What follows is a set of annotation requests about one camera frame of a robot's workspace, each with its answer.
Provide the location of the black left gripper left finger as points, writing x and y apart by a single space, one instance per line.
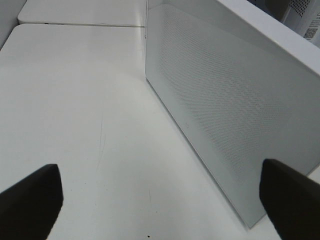
30 208

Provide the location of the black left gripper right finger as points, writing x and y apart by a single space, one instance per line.
291 201

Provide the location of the white microwave door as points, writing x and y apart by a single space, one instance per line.
241 86

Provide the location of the white microwave oven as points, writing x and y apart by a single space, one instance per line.
301 16

